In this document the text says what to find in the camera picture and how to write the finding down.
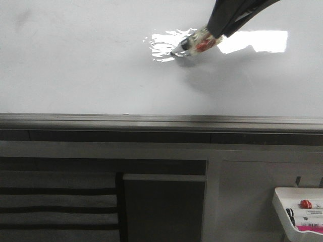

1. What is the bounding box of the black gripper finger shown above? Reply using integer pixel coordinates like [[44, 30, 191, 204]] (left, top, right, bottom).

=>
[[207, 0, 249, 38], [222, 0, 278, 37]]

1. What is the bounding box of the black whiteboard marker with tape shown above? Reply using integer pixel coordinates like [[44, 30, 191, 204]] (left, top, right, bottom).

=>
[[170, 26, 223, 57]]

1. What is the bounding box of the red capped marker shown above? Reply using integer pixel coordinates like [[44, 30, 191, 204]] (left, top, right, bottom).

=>
[[300, 199, 323, 209]]

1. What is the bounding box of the dark grey cabinet panel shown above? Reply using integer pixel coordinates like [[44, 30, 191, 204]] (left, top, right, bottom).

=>
[[123, 174, 206, 241]]

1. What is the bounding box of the white plastic marker tray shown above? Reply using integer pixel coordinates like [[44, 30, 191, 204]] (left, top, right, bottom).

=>
[[273, 187, 322, 241]]

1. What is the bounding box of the grey black striped fabric organizer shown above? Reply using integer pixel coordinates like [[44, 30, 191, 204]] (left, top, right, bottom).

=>
[[1, 171, 121, 241]]

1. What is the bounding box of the white whiteboard with grey frame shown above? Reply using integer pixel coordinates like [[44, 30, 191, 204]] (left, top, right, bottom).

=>
[[1, 1, 322, 145]]

